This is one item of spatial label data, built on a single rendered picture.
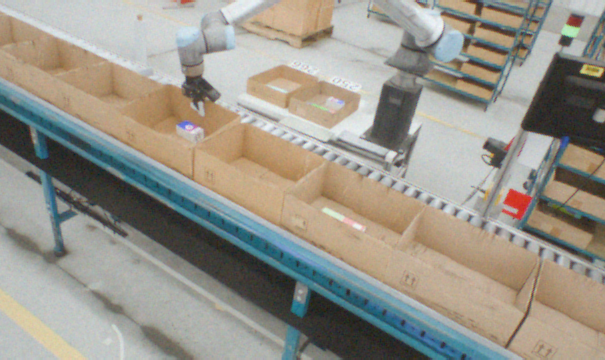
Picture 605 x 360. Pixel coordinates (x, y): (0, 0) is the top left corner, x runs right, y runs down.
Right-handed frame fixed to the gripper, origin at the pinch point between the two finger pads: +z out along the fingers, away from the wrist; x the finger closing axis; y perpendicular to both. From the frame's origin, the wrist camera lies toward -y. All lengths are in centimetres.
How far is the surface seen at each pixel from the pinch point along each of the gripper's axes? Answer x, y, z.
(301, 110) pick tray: -68, -4, 40
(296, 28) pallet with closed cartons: -348, 188, 172
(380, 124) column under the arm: -79, -48, 37
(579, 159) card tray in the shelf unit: -101, -144, 29
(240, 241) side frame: 39, -49, 9
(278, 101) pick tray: -69, 13, 41
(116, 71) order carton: -1, 55, 0
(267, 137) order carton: -1.2, -31.6, -1.5
